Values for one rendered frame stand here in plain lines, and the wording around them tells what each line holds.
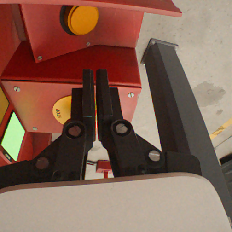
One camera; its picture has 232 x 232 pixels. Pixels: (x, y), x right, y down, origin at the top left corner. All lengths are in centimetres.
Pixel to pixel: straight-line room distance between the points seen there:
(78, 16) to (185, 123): 56
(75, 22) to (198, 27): 96
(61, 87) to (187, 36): 98
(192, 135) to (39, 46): 57
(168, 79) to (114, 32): 61
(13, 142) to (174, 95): 63
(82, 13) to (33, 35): 6
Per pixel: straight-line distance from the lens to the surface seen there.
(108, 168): 238
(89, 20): 22
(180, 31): 110
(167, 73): 85
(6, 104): 22
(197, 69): 130
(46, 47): 22
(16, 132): 25
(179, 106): 73
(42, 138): 164
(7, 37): 67
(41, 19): 20
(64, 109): 23
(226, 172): 288
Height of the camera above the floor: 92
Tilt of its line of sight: 37 degrees down
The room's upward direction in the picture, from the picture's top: 178 degrees clockwise
